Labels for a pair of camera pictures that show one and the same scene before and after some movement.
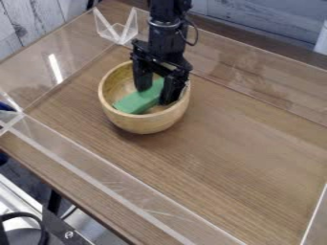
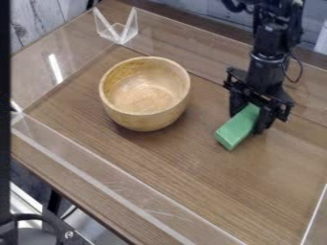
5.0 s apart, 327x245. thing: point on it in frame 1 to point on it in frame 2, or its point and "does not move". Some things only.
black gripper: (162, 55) to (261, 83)
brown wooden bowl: (115, 86) does not move
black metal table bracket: (61, 229) does not move
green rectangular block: (138, 103) to (240, 127)
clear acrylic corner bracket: (118, 33) does not move
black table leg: (54, 202) does not move
